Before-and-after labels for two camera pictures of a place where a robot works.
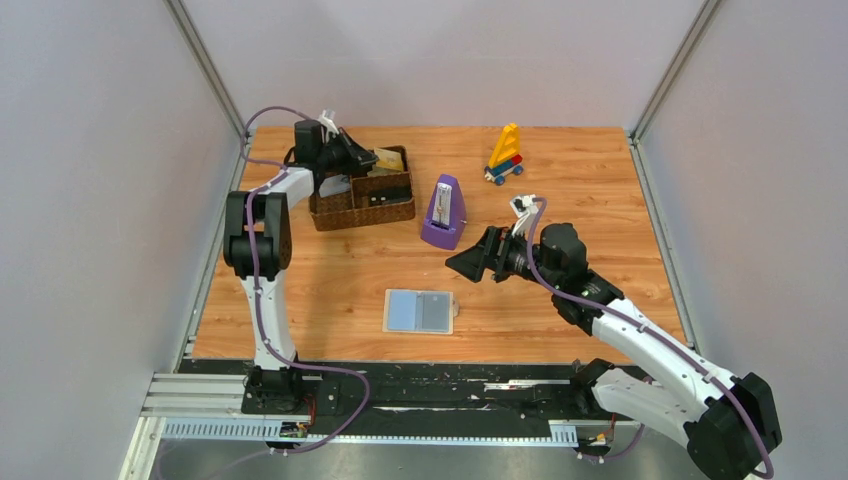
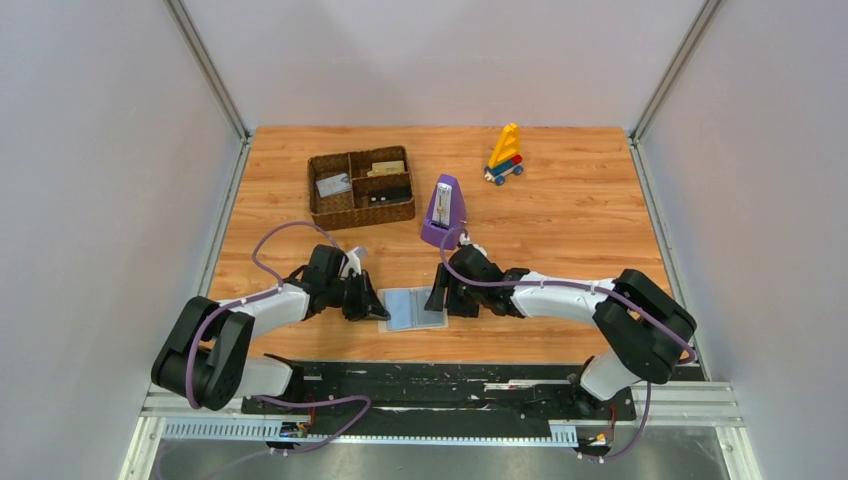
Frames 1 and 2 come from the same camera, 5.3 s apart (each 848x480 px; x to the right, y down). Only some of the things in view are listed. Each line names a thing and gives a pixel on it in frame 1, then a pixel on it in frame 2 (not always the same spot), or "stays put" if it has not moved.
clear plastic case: (419, 312) stays put
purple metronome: (446, 218) stays put
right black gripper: (495, 254) to (454, 293)
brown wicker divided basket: (381, 197) stays put
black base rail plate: (414, 398) stays put
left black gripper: (345, 154) to (357, 296)
